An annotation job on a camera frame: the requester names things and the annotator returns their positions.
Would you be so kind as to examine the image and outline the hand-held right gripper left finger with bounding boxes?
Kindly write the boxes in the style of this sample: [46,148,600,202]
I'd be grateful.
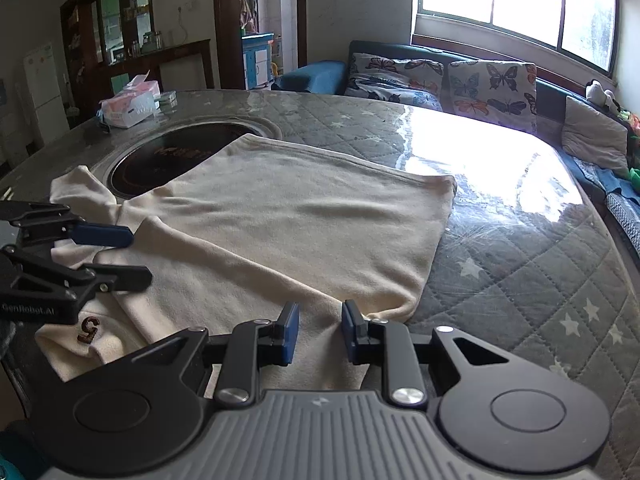
[134,302,301,409]

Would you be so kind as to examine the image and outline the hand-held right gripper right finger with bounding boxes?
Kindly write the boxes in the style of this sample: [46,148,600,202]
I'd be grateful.
[341,299,510,406]

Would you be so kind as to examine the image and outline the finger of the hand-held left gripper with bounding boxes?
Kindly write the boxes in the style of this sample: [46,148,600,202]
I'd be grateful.
[0,245,153,304]
[0,201,135,248]

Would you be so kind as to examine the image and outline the cream shirt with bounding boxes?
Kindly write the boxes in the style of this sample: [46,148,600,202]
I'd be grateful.
[35,132,458,394]

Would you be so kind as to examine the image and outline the round black built-in cooktop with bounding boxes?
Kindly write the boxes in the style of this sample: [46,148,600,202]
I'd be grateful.
[107,122,281,199]

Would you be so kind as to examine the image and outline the pink tissue packet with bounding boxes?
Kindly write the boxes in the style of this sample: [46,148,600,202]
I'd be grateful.
[97,74,162,129]

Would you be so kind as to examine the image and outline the white refrigerator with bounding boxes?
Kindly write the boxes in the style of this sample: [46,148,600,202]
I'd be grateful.
[22,42,71,149]

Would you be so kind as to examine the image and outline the dark wooden cabinet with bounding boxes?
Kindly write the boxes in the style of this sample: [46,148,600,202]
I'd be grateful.
[60,0,214,112]

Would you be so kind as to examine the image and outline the blue cabinet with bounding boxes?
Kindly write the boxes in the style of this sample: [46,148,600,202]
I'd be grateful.
[241,33,276,89]

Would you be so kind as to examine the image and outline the butterfly print cushion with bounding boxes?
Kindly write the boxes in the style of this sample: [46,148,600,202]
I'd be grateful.
[447,60,539,134]
[345,52,446,112]

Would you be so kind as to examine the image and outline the blue cloth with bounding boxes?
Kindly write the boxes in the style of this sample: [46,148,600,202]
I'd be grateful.
[595,167,640,199]

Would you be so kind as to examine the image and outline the grey cushion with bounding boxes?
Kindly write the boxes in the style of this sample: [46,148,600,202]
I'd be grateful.
[561,96,631,179]

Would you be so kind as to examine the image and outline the white plush toy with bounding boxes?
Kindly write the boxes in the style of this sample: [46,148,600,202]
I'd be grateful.
[585,80,621,116]

